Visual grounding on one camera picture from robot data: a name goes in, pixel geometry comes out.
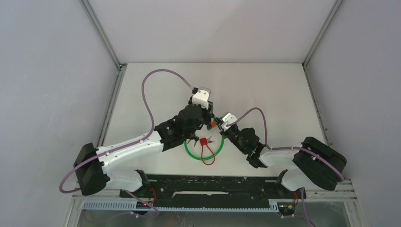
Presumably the left aluminium corner post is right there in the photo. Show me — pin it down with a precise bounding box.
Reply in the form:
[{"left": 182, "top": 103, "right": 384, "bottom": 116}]
[{"left": 79, "top": 0, "right": 122, "bottom": 70}]

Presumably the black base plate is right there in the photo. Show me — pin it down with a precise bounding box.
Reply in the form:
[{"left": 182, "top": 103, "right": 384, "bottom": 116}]
[{"left": 133, "top": 174, "right": 303, "bottom": 208}]

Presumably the green cable lock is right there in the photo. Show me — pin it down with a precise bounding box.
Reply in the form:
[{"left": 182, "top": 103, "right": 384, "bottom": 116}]
[{"left": 183, "top": 136, "right": 225, "bottom": 166}]

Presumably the grey cable duct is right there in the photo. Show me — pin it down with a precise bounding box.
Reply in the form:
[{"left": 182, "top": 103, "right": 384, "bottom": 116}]
[{"left": 82, "top": 200, "right": 279, "bottom": 213}]

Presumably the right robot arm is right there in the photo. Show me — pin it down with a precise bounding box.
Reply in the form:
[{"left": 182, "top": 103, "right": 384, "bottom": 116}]
[{"left": 217, "top": 120, "right": 347, "bottom": 198}]

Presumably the right aluminium corner post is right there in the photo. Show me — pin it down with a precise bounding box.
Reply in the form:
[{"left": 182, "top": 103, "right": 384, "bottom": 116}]
[{"left": 302, "top": 0, "right": 345, "bottom": 69}]

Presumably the red cable lock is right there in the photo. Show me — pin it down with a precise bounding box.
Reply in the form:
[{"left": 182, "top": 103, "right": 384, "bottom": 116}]
[{"left": 199, "top": 137, "right": 216, "bottom": 166}]

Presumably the aluminium corner post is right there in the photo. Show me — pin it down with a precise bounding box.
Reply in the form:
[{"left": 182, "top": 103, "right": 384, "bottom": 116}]
[
  {"left": 79, "top": 0, "right": 122, "bottom": 70},
  {"left": 302, "top": 0, "right": 345, "bottom": 69}
]

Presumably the aluminium front frame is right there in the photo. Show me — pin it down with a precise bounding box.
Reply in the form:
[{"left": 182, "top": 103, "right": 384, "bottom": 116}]
[{"left": 63, "top": 180, "right": 365, "bottom": 227}]

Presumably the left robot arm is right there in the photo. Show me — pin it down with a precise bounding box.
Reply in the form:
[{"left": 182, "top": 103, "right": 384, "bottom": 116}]
[{"left": 73, "top": 98, "right": 214, "bottom": 197}]

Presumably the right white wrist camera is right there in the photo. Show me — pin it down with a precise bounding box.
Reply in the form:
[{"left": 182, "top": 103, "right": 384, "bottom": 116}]
[{"left": 221, "top": 112, "right": 237, "bottom": 131}]

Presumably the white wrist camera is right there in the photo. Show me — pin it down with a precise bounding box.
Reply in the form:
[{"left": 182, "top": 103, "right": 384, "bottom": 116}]
[
  {"left": 221, "top": 112, "right": 237, "bottom": 131},
  {"left": 191, "top": 87, "right": 210, "bottom": 109}
]

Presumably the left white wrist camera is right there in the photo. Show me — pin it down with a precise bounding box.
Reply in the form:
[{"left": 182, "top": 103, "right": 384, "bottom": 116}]
[{"left": 191, "top": 87, "right": 210, "bottom": 109}]

